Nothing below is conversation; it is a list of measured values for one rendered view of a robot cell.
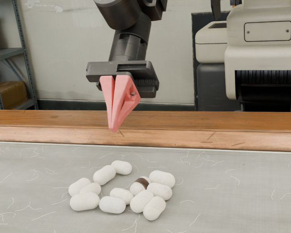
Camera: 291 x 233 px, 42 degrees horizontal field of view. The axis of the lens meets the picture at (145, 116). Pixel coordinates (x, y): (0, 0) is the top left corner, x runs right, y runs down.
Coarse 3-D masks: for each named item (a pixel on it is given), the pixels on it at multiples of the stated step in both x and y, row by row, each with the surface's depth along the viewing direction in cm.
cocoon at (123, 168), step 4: (116, 160) 57; (112, 164) 56; (116, 164) 56; (120, 164) 56; (124, 164) 56; (128, 164) 56; (116, 168) 56; (120, 168) 56; (124, 168) 55; (128, 168) 55; (116, 172) 56; (120, 172) 56; (124, 172) 55; (128, 172) 56
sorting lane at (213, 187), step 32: (0, 160) 65; (32, 160) 64; (64, 160) 63; (96, 160) 62; (128, 160) 61; (160, 160) 60; (192, 160) 59; (224, 160) 58; (256, 160) 57; (288, 160) 56; (0, 192) 55; (32, 192) 54; (64, 192) 53; (192, 192) 50; (224, 192) 50; (256, 192) 49; (288, 192) 48; (0, 224) 48; (32, 224) 47; (64, 224) 46; (96, 224) 46; (128, 224) 45; (160, 224) 44; (192, 224) 44; (224, 224) 43; (256, 224) 43; (288, 224) 42
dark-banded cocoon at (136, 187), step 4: (148, 180) 51; (132, 184) 50; (136, 184) 49; (140, 184) 50; (132, 188) 49; (136, 188) 49; (140, 188) 49; (144, 188) 50; (132, 192) 49; (136, 192) 49
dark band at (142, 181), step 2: (138, 178) 51; (140, 178) 51; (142, 178) 51; (144, 178) 51; (136, 180) 50; (138, 180) 50; (140, 180) 50; (142, 180) 50; (144, 180) 50; (146, 180) 51; (138, 182) 50; (140, 182) 50; (142, 182) 50; (144, 182) 50; (146, 182) 50; (148, 182) 51; (142, 184) 50; (144, 184) 50; (146, 184) 50; (148, 184) 50; (144, 186) 50; (146, 186) 50; (146, 188) 50
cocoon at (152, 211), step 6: (156, 198) 46; (162, 198) 46; (150, 204) 45; (156, 204) 45; (162, 204) 46; (144, 210) 45; (150, 210) 44; (156, 210) 44; (162, 210) 46; (150, 216) 44; (156, 216) 44
